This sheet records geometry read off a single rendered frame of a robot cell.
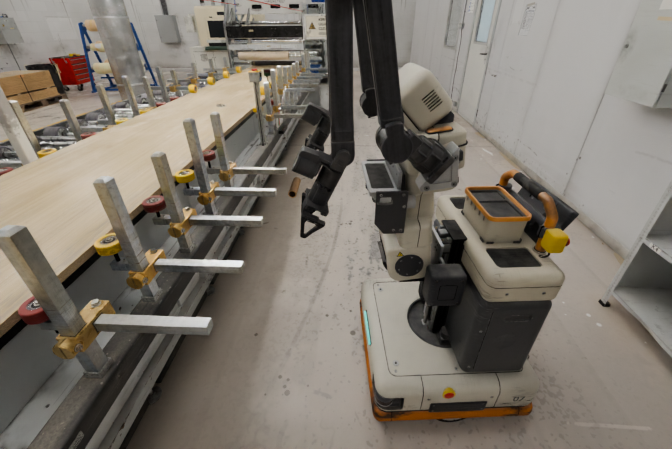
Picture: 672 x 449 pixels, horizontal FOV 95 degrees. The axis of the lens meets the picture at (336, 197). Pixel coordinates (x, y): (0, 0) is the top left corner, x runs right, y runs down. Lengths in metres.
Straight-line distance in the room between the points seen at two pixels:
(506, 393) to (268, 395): 1.01
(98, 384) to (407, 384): 1.00
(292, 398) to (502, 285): 1.07
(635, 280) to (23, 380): 2.73
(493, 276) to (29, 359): 1.34
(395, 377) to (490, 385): 0.37
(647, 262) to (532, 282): 1.35
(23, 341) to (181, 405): 0.81
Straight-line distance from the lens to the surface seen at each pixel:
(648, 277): 2.55
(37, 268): 0.89
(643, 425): 2.09
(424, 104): 0.91
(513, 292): 1.17
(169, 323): 0.92
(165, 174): 1.22
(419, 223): 1.10
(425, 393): 1.45
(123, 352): 1.13
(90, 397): 1.09
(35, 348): 1.25
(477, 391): 1.51
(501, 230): 1.21
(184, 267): 1.13
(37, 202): 1.67
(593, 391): 2.07
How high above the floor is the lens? 1.50
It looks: 30 degrees down
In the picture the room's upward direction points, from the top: 1 degrees counter-clockwise
